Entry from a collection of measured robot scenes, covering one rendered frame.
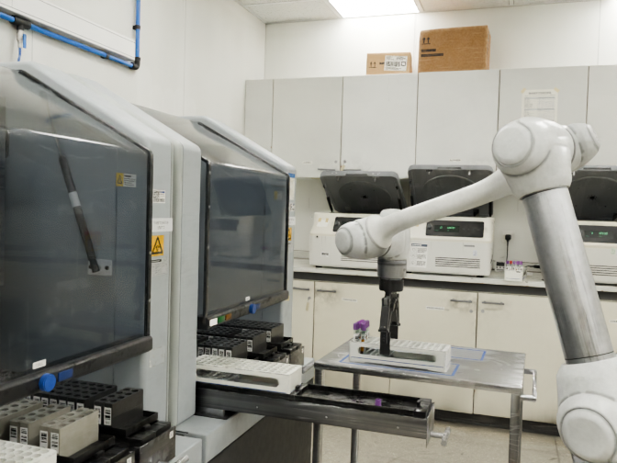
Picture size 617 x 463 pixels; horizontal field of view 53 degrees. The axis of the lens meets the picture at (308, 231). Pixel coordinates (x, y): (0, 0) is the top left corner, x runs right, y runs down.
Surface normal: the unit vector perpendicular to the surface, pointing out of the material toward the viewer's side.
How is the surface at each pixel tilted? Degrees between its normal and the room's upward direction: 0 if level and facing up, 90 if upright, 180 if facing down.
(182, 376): 90
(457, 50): 90
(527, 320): 90
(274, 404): 90
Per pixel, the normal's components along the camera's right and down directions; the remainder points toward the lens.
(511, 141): -0.72, -0.09
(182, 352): 0.95, 0.04
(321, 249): -0.35, 0.03
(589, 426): -0.69, 0.17
